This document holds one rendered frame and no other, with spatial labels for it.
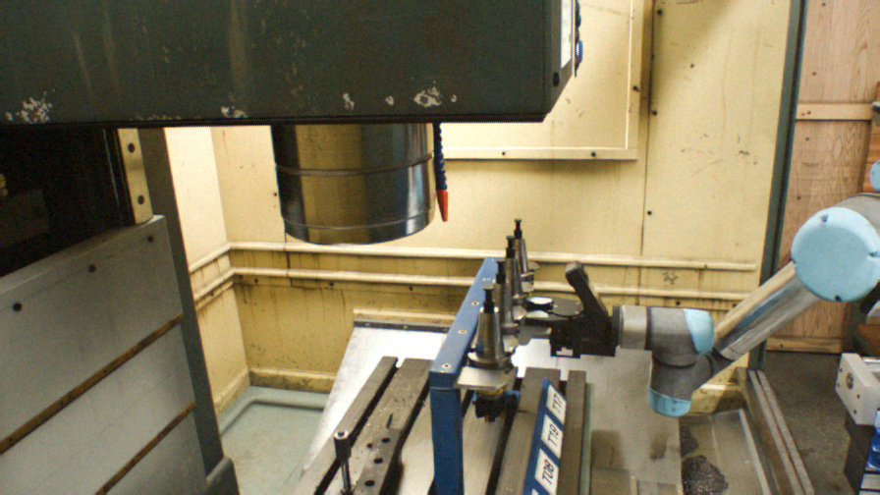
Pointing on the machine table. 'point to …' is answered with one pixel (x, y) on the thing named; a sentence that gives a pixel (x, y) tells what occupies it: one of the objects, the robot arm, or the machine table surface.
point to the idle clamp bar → (386, 441)
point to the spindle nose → (354, 182)
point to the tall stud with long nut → (344, 459)
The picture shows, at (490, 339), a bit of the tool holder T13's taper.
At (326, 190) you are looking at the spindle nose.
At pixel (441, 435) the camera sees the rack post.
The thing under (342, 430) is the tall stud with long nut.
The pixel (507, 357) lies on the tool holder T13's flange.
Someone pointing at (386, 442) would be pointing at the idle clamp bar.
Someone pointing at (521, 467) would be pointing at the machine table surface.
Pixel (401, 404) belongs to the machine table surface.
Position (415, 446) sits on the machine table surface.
